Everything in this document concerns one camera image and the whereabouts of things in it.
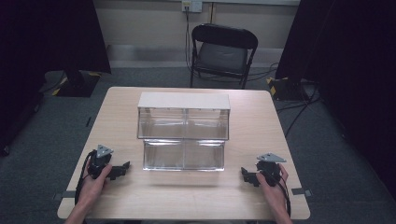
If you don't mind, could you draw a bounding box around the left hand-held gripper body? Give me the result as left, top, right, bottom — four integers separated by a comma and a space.
87, 144, 115, 180

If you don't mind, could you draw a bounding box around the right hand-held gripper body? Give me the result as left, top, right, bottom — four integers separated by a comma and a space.
256, 151, 288, 188

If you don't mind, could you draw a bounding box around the person's left hand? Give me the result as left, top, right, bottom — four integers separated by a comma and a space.
76, 163, 113, 207

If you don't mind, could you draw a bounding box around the person's right hand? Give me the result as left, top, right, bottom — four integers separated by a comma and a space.
255, 163, 290, 209

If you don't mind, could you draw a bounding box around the grey tape strip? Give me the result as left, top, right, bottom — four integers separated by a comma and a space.
290, 187, 313, 197
51, 190, 78, 201

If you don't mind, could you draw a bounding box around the clear plastic drawer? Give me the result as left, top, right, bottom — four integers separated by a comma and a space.
136, 107, 231, 141
142, 138, 226, 173

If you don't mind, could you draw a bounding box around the black stand base striped tape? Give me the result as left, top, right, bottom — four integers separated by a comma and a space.
265, 76, 310, 102
50, 69, 103, 98

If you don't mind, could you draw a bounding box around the white-topped clear drawer cabinet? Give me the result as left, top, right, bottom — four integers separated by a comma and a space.
136, 91, 232, 142

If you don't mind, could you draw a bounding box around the black folding chair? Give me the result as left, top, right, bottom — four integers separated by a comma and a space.
189, 22, 260, 91

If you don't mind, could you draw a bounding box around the black curtain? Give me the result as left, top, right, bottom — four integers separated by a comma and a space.
275, 0, 396, 202
0, 0, 112, 158

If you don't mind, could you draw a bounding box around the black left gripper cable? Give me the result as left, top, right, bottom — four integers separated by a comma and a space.
74, 149, 98, 207

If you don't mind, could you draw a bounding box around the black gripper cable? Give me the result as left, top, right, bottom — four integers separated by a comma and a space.
277, 175, 292, 218
74, 149, 98, 207

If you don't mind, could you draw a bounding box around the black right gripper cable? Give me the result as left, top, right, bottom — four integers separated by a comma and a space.
277, 175, 292, 218

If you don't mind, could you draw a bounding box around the black floor cable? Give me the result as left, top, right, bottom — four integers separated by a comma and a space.
275, 83, 322, 138
247, 61, 280, 82

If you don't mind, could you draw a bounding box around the black wall socket cable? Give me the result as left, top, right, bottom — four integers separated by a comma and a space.
184, 6, 194, 73

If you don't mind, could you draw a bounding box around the white wall socket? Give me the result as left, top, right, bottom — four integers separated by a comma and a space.
181, 0, 204, 14

